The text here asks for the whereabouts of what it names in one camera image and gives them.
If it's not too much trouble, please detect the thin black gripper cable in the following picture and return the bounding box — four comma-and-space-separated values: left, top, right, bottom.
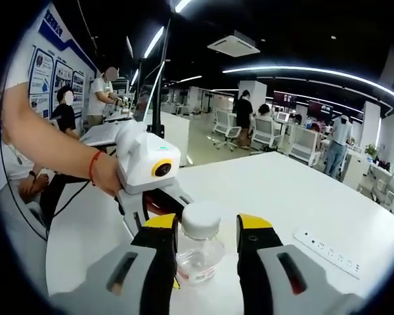
0, 88, 93, 240

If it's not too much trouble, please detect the open laptop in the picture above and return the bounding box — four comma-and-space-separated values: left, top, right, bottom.
80, 60, 167, 147

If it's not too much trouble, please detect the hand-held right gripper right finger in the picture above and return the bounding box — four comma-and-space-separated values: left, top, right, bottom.
235, 213, 366, 315

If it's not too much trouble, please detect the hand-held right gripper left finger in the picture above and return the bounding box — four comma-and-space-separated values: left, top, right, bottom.
49, 213, 179, 315

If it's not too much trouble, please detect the long ceiling light strip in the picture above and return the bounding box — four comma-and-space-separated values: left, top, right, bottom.
222, 65, 394, 102

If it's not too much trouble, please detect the white office chair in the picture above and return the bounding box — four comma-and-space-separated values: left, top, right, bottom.
251, 116, 282, 152
288, 124, 322, 167
213, 110, 242, 152

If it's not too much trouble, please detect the black stand pole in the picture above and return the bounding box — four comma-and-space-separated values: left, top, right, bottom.
150, 19, 171, 140

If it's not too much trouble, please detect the grey mesh office chair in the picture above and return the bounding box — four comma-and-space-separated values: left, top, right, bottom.
0, 183, 53, 296

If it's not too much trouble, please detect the blue and white wall poster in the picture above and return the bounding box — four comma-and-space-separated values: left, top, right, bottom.
28, 0, 98, 119

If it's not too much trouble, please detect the white table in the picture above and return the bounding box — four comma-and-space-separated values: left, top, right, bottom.
45, 150, 394, 315

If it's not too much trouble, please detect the white power strip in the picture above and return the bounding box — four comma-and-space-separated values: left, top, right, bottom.
292, 227, 362, 280

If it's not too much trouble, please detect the clear plastic bottle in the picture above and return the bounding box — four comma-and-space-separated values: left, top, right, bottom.
175, 201, 227, 287

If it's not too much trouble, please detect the potted green plant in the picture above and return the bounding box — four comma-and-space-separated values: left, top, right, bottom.
364, 143, 380, 160

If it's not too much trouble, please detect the person's left hand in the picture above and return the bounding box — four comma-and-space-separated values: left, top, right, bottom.
93, 153, 123, 198

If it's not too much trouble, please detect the ceiling air conditioner unit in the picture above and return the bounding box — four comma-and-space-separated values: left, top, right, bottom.
206, 30, 261, 58

